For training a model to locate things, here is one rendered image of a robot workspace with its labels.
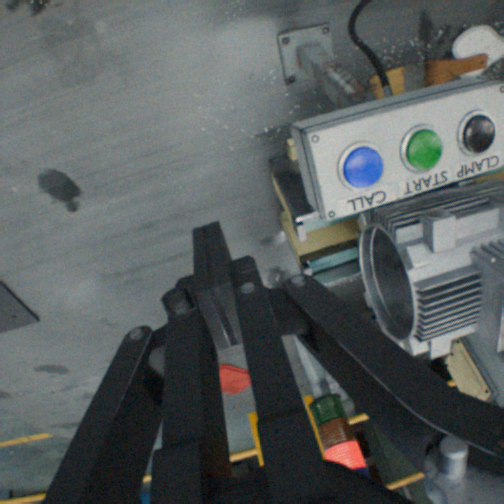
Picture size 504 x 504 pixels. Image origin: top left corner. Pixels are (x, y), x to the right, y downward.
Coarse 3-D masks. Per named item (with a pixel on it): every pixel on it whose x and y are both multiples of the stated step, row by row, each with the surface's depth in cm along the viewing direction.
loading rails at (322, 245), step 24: (288, 144) 55; (288, 168) 55; (288, 192) 52; (288, 216) 56; (312, 216) 49; (288, 240) 66; (312, 240) 60; (336, 240) 59; (312, 264) 59; (336, 264) 60
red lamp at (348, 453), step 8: (336, 448) 62; (344, 448) 62; (352, 448) 62; (328, 456) 62; (336, 456) 61; (344, 456) 61; (352, 456) 61; (360, 456) 61; (352, 464) 60; (360, 464) 60
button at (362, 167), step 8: (352, 152) 27; (360, 152) 27; (368, 152) 27; (376, 152) 27; (344, 160) 27; (352, 160) 27; (360, 160) 27; (368, 160) 27; (376, 160) 27; (344, 168) 27; (352, 168) 27; (360, 168) 27; (368, 168) 27; (376, 168) 27; (344, 176) 28; (352, 176) 27; (360, 176) 27; (368, 176) 27; (376, 176) 28; (352, 184) 28; (360, 184) 28; (368, 184) 28
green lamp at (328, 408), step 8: (320, 400) 68; (328, 400) 68; (336, 400) 68; (312, 408) 69; (320, 408) 67; (328, 408) 67; (336, 408) 67; (320, 416) 66; (328, 416) 66; (336, 416) 65; (344, 416) 66; (320, 424) 66
